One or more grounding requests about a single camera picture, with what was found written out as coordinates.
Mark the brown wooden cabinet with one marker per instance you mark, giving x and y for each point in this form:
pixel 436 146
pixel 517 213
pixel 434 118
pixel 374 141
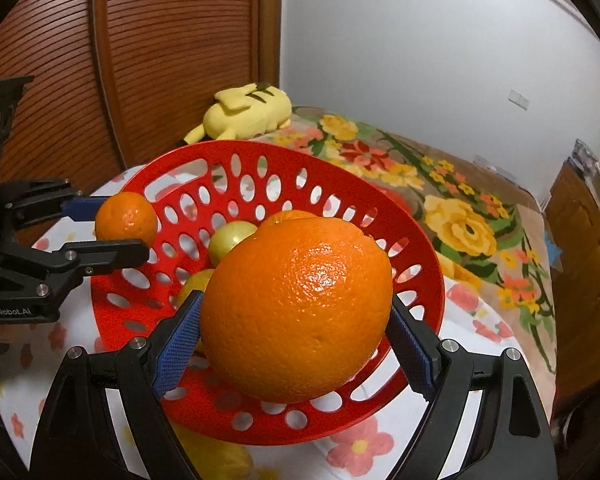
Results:
pixel 585 285

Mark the blue cloth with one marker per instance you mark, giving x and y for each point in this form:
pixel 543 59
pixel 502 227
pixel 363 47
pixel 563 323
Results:
pixel 553 250

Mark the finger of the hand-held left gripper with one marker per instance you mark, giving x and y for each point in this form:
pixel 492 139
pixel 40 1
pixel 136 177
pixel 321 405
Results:
pixel 105 255
pixel 75 205

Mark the large orange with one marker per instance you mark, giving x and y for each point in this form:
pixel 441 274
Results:
pixel 287 219
pixel 300 310

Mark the white floral tablecloth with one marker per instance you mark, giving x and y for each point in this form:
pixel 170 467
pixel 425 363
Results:
pixel 470 370

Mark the yellow plush toy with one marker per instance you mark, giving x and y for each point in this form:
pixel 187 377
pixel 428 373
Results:
pixel 245 110

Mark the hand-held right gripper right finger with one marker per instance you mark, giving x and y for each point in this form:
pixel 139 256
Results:
pixel 416 355

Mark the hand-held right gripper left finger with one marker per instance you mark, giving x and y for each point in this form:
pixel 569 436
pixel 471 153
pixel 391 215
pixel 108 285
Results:
pixel 180 345

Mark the floral blanket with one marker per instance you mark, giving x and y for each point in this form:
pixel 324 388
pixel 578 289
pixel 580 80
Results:
pixel 460 225

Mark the medium tangerine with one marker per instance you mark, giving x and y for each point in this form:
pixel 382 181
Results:
pixel 126 220

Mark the brown louvered wooden wardrobe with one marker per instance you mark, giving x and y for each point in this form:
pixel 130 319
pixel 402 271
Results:
pixel 155 60

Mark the yellow-green lemon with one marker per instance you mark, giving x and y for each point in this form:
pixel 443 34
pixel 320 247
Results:
pixel 196 285
pixel 220 455

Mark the round green fruit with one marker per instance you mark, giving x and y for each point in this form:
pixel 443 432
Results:
pixel 230 240

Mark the white wall switch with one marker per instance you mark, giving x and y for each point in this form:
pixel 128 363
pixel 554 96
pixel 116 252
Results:
pixel 519 99

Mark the cardboard box with packets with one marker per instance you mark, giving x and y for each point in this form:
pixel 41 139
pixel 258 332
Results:
pixel 597 162

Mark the red perforated plastic basket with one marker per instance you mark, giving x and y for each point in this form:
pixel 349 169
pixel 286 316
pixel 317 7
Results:
pixel 380 280

